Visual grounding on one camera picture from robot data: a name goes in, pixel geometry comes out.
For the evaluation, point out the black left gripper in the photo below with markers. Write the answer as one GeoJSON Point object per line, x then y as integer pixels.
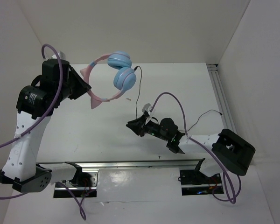
{"type": "Point", "coordinates": [82, 86]}

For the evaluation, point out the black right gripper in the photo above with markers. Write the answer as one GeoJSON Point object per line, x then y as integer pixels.
{"type": "Point", "coordinates": [137, 125]}

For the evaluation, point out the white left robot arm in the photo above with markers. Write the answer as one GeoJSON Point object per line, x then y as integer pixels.
{"type": "Point", "coordinates": [35, 106]}

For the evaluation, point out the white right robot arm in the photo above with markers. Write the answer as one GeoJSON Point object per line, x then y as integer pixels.
{"type": "Point", "coordinates": [228, 150]}

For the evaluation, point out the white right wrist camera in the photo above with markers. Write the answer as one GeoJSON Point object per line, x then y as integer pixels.
{"type": "Point", "coordinates": [147, 108]}

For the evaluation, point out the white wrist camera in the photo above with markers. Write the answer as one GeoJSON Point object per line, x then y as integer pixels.
{"type": "Point", "coordinates": [147, 108]}
{"type": "Point", "coordinates": [61, 55]}

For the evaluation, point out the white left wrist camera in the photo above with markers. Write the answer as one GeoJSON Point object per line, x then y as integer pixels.
{"type": "Point", "coordinates": [61, 55]}

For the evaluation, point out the aluminium rail at table front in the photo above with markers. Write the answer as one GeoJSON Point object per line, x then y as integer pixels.
{"type": "Point", "coordinates": [184, 163]}

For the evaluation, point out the aluminium rail at table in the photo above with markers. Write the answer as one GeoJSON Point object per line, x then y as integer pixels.
{"type": "Point", "coordinates": [184, 163]}
{"type": "Point", "coordinates": [221, 97]}

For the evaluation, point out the aluminium rail at table right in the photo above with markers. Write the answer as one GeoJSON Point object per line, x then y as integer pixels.
{"type": "Point", "coordinates": [221, 97]}

